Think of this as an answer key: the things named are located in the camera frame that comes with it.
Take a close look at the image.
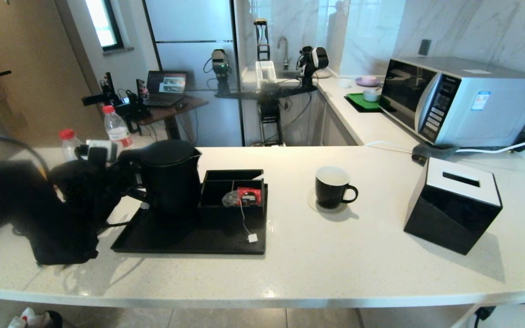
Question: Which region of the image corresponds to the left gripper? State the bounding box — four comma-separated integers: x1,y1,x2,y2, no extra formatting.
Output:
116,149,148,202

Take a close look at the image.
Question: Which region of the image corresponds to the black electric kettle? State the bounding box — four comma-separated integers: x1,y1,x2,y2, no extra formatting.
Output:
131,139,202,220

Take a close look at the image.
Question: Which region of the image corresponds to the red-capped plastic water bottle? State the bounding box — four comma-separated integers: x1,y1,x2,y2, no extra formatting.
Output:
103,105,134,149
58,128,83,163

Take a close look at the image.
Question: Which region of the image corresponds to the black serving tray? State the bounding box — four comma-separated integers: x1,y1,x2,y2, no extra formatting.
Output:
110,182,268,255

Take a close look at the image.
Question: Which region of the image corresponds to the brown wooden table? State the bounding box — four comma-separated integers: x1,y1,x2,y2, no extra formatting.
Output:
136,95,209,140

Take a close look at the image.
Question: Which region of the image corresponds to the black laptop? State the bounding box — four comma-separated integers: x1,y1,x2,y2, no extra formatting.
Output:
143,70,188,108

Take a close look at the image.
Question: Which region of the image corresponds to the black compartment box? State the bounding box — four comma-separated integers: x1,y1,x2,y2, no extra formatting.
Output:
198,169,266,230

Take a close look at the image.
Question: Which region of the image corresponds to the red sachet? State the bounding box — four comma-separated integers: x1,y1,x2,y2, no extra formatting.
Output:
237,187,262,206

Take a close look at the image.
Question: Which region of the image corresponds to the window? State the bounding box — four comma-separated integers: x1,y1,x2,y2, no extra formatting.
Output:
84,0,124,51

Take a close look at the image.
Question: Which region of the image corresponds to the white dish rack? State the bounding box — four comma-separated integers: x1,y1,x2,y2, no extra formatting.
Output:
255,60,278,86

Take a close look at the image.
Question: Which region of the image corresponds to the bin with white rubbish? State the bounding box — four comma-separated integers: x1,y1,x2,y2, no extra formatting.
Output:
6,307,64,328

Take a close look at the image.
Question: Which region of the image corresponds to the clear round coaster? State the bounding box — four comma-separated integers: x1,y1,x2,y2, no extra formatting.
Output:
307,187,350,215

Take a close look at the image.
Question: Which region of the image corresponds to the black upright stand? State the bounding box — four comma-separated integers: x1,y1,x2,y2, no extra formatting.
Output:
253,18,272,62

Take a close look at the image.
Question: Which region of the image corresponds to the chrome faucet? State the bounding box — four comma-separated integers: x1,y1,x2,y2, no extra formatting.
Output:
277,36,291,70

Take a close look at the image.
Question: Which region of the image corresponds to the black mug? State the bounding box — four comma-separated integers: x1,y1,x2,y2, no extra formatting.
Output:
315,166,359,210

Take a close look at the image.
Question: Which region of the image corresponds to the green tray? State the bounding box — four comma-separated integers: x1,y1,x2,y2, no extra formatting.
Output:
344,92,385,113

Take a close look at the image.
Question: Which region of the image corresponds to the black and white tissue box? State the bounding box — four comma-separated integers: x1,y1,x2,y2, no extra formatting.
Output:
403,157,504,256

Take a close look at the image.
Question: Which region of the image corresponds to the silver microwave oven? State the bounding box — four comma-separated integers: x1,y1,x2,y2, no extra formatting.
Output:
378,56,525,148

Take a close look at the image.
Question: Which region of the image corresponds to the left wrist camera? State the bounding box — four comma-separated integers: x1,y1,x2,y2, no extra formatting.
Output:
78,139,118,165

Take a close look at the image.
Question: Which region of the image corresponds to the black camera rig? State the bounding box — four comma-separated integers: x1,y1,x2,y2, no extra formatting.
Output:
82,72,152,135

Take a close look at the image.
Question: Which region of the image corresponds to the tea bag with string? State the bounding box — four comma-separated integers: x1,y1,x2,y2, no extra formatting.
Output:
222,190,259,243

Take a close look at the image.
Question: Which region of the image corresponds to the black cable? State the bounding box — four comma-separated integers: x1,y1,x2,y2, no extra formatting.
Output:
0,132,52,179

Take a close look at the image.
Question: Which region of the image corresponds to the white power cable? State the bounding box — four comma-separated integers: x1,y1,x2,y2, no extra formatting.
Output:
365,134,525,154

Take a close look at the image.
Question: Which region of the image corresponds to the black wall plug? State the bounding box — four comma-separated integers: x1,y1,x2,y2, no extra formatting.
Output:
474,306,497,327

